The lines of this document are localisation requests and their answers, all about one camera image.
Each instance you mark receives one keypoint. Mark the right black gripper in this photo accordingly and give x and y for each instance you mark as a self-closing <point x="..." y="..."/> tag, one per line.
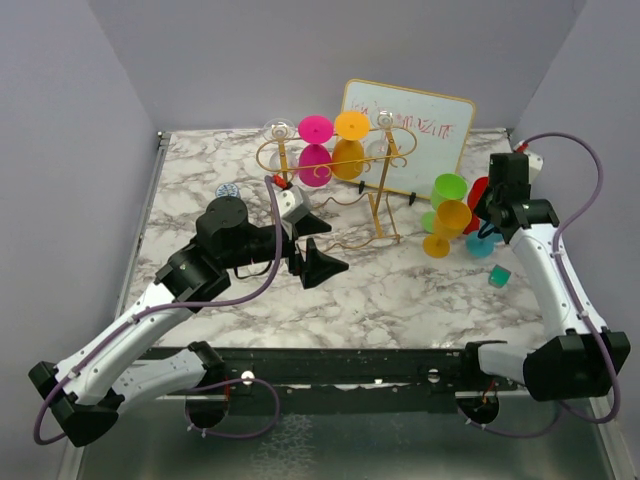
<point x="480" y="209"/>

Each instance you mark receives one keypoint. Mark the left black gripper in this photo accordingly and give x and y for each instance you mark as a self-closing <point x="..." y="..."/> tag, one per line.
<point x="317" y="267"/>

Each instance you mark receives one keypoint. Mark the red wine glass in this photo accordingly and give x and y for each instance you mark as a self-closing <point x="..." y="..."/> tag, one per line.
<point x="473" y="198"/>

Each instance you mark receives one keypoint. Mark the blue wine glass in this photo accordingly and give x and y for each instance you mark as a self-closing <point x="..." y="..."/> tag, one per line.
<point x="481" y="247"/>

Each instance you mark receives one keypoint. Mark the yellow wine glass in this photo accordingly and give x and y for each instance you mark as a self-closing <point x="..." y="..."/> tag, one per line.
<point x="451" y="219"/>

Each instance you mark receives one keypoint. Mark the green wine glass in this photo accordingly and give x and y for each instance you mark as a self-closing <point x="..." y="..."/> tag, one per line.
<point x="447" y="186"/>

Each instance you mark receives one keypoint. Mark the clear wine glass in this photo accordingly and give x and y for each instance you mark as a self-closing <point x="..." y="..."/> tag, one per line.
<point x="277" y="132"/>
<point x="382" y="121"/>

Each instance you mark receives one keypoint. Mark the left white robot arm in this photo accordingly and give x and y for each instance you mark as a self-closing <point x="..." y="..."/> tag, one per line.
<point x="228" y="262"/>

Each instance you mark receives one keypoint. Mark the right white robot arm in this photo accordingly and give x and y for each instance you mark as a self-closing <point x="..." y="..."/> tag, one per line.
<point x="580" y="353"/>

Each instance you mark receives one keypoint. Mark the pink wine glass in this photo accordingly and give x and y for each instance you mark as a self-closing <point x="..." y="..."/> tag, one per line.
<point x="315" y="130"/>

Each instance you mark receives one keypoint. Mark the back orange wine glass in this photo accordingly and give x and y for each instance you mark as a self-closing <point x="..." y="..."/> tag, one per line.
<point x="351" y="127"/>

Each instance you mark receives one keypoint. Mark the teal green cube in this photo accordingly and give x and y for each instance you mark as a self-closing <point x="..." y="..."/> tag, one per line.
<point x="499" y="276"/>

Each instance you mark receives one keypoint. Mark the blue patterned small jar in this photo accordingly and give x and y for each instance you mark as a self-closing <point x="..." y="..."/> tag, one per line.
<point x="228" y="190"/>

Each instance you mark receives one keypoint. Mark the gold framed whiteboard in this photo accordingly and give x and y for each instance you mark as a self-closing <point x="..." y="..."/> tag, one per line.
<point x="430" y="131"/>

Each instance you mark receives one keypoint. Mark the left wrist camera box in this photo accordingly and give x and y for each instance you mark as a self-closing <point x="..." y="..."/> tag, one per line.
<point x="293" y="204"/>

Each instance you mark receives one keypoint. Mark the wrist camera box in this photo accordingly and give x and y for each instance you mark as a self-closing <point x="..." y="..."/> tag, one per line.
<point x="535" y="162"/>
<point x="293" y="204"/>

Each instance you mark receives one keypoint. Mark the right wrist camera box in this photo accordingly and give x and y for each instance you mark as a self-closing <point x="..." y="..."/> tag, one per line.
<point x="535" y="162"/>

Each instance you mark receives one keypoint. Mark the gold wire glass rack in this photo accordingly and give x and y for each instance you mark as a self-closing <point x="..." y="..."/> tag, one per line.
<point x="381" y="195"/>

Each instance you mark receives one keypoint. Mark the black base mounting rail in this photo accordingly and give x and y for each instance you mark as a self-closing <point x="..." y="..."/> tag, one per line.
<point x="250" y="381"/>

